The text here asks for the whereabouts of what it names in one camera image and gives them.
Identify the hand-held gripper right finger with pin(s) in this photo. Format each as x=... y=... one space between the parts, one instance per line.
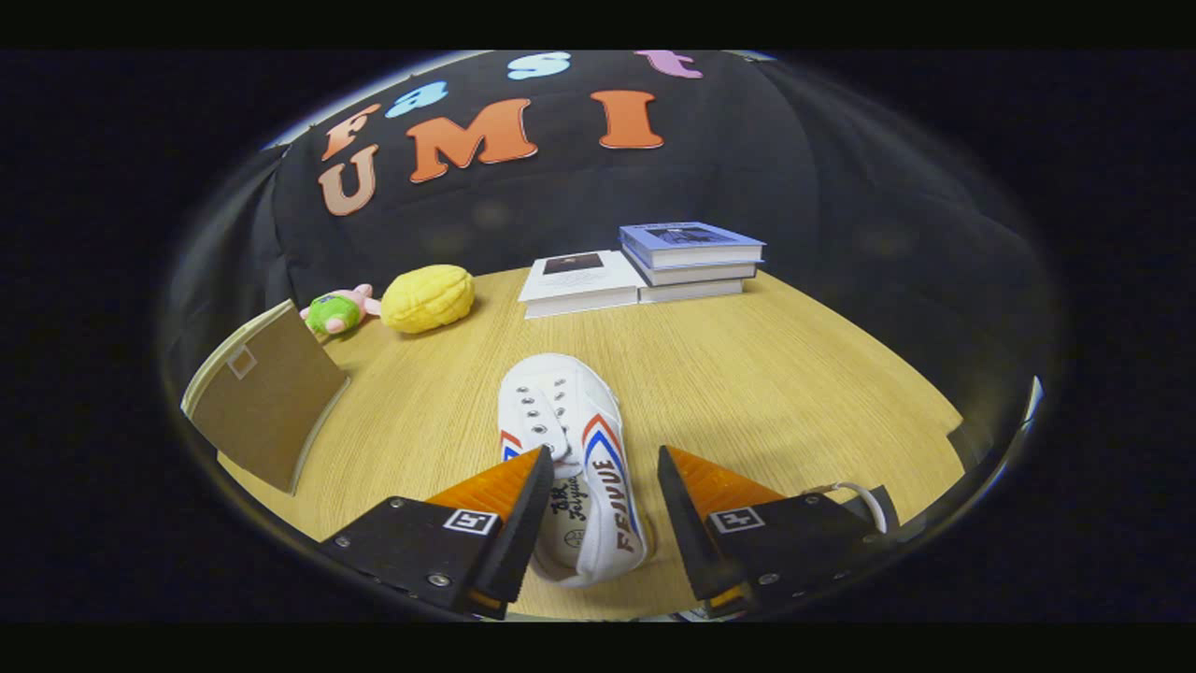
x=691 y=533

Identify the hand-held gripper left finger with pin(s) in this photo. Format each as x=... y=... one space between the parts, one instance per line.
x=523 y=533

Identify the white striped canvas shoe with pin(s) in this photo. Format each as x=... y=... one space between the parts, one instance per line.
x=589 y=411

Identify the thin white book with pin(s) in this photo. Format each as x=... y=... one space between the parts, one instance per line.
x=691 y=291

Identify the yellow plush toy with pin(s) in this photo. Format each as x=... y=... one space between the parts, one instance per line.
x=425 y=299

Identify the grey book with white pages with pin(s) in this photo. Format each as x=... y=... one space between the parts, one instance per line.
x=701 y=274

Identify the pink and green plush toy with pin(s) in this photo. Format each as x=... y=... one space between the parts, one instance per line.
x=332 y=313

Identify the blue book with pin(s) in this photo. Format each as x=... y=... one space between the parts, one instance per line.
x=691 y=241

